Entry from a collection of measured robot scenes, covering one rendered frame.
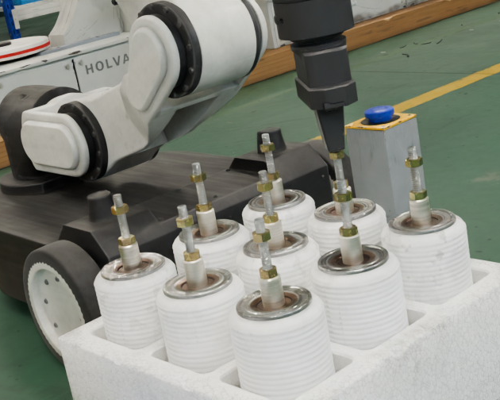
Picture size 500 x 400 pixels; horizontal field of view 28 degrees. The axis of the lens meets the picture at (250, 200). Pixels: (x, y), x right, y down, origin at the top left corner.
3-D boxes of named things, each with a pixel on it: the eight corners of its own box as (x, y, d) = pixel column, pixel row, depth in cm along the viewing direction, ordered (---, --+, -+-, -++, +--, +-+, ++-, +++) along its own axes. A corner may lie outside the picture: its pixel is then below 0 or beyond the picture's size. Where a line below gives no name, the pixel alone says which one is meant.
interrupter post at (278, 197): (289, 203, 129) (285, 179, 128) (271, 208, 128) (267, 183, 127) (282, 199, 131) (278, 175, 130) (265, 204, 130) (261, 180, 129)
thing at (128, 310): (125, 434, 115) (90, 291, 110) (125, 395, 124) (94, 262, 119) (205, 417, 116) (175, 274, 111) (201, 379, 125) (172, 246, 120)
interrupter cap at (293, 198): (315, 202, 127) (314, 198, 127) (260, 218, 125) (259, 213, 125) (293, 190, 134) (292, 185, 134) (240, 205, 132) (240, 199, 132)
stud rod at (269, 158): (275, 188, 130) (265, 132, 127) (280, 189, 129) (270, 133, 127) (269, 190, 129) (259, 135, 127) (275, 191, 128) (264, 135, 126)
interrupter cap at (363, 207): (334, 229, 116) (332, 224, 116) (303, 216, 123) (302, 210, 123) (388, 211, 119) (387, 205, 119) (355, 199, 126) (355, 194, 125)
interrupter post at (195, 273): (213, 282, 107) (207, 254, 106) (202, 291, 105) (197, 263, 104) (194, 282, 108) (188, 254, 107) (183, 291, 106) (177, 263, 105)
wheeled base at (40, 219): (-66, 284, 194) (-114, 120, 184) (148, 199, 224) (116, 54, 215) (112, 362, 146) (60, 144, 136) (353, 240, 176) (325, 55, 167)
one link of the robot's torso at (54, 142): (28, 176, 184) (11, 107, 180) (117, 145, 196) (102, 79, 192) (86, 187, 168) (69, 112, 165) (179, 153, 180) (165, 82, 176)
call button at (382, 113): (359, 126, 135) (358, 112, 135) (378, 118, 138) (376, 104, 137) (382, 128, 132) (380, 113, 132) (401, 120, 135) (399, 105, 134)
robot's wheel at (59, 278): (40, 358, 158) (9, 240, 152) (66, 345, 161) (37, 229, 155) (108, 390, 143) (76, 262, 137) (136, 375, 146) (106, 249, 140)
